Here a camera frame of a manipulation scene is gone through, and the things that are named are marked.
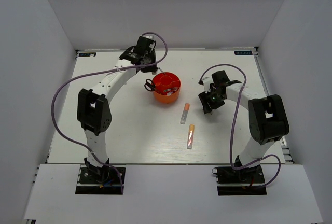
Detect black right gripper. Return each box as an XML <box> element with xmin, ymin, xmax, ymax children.
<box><xmin>199</xmin><ymin>87</ymin><xmax>226</xmax><ymax>114</ymax></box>

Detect black handled scissors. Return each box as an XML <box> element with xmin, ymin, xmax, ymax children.
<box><xmin>144</xmin><ymin>79</ymin><xmax>156</xmax><ymax>92</ymax></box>

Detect orange cap highlighter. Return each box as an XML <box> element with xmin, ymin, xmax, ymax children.
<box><xmin>180</xmin><ymin>103</ymin><xmax>190</xmax><ymax>124</ymax></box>

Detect yellow cap highlighter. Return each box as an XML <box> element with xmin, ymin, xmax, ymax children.
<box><xmin>187</xmin><ymin>124</ymin><xmax>195</xmax><ymax>149</ymax></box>

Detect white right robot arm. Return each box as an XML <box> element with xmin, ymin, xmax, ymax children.
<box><xmin>198</xmin><ymin>71</ymin><xmax>289</xmax><ymax>182</ymax></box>

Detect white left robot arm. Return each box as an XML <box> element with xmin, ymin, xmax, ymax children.
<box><xmin>77</xmin><ymin>36</ymin><xmax>158</xmax><ymax>182</ymax></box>

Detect orange round organizer container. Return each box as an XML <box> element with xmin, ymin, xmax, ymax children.
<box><xmin>152</xmin><ymin>72</ymin><xmax>181</xmax><ymax>104</ymax></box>

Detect right corner label sticker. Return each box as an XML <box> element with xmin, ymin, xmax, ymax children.
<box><xmin>234</xmin><ymin>50</ymin><xmax>253</xmax><ymax>55</ymax></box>

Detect corner label sticker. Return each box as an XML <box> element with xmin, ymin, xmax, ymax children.
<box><xmin>234</xmin><ymin>50</ymin><xmax>253</xmax><ymax>55</ymax></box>
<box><xmin>78</xmin><ymin>52</ymin><xmax>96</xmax><ymax>57</ymax></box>

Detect left corner label sticker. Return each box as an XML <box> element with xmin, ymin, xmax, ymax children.
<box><xmin>78</xmin><ymin>52</ymin><xmax>96</xmax><ymax>57</ymax></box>

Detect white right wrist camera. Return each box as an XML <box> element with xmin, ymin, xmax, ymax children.
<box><xmin>202</xmin><ymin>77</ymin><xmax>213</xmax><ymax>93</ymax></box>

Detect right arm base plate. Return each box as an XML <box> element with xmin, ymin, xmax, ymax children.
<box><xmin>212</xmin><ymin>165</ymin><xmax>267</xmax><ymax>196</ymax></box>

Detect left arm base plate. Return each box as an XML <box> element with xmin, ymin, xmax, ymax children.
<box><xmin>75</xmin><ymin>166</ymin><xmax>122</xmax><ymax>195</ymax></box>

